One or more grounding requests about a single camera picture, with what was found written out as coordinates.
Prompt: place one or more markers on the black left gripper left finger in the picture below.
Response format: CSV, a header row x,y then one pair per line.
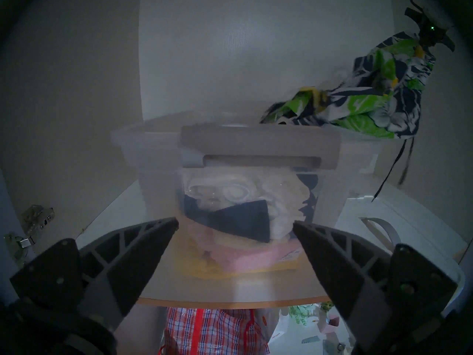
x,y
125,261

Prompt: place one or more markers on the clear plastic storage bin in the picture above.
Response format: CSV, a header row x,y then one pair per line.
x,y
147,188

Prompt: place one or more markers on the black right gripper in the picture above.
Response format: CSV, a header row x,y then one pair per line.
x,y
430,32

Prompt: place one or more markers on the dark blue folded cloth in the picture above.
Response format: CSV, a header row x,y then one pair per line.
x,y
240,219

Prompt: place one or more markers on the lavender cabinet door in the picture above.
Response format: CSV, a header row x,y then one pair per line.
x,y
5,217

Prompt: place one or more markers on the silver cabinet door hinge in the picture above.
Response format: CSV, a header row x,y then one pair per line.
x,y
35,215

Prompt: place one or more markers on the white plastic bin lid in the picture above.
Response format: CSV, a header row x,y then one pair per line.
x,y
414,228

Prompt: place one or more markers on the white crumpled cloth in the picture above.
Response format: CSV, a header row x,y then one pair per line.
x,y
281,199

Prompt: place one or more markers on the pink folded cloth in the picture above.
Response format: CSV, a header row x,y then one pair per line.
x,y
251,260

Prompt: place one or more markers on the red plaid woven bag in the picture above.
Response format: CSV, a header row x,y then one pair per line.
x,y
214,334

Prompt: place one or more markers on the small grey comb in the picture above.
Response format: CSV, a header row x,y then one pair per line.
x,y
310,340

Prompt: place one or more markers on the small pink item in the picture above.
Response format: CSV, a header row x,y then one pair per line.
x,y
333,321

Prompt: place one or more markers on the green printed plastic bag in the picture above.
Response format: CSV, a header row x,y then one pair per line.
x,y
305,313

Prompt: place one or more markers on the yellow folded cloth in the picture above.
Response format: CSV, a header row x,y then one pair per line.
x,y
199,271

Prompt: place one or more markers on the white plastic bag red print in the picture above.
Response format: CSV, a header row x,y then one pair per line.
x,y
277,330

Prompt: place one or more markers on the navy green floral garment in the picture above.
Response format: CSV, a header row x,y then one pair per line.
x,y
369,99

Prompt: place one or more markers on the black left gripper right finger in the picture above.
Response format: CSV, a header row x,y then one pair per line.
x,y
340,269

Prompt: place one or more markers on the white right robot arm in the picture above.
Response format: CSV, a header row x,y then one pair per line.
x,y
436,6

